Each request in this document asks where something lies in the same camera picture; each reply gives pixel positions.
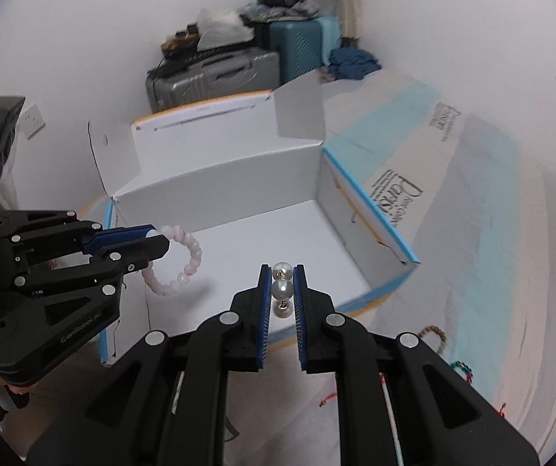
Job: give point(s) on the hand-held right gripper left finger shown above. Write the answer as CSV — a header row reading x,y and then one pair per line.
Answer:
x,y
263,315

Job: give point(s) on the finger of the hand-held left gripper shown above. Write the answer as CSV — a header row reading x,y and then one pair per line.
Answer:
x,y
122,236
137,255

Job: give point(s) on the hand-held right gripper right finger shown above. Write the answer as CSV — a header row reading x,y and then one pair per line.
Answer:
x,y
300,318

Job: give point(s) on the white pearl earring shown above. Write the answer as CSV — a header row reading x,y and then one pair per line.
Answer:
x,y
282,290

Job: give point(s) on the white cardboard box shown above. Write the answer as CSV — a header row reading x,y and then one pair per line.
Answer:
x,y
239,247

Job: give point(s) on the grey hard suitcase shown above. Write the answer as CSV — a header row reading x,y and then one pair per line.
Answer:
x,y
219,75

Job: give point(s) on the striped printed bed sheet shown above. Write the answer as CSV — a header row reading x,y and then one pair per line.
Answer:
x,y
477,252

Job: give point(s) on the dark small boxes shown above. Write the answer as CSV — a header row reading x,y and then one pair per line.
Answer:
x,y
181,39

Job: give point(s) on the white plastic bag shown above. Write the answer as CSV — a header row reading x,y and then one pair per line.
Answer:
x,y
219,26

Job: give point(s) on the teal hard suitcase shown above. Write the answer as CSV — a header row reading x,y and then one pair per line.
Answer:
x,y
297,43

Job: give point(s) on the dark blue clothes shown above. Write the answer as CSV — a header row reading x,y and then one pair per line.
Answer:
x,y
353,63

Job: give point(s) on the light blue cloth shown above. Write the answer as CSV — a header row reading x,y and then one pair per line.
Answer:
x,y
330,39

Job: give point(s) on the dark clothes pile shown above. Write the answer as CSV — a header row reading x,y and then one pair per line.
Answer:
x,y
278,0

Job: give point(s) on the white wall socket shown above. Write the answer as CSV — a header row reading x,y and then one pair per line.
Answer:
x,y
32,123

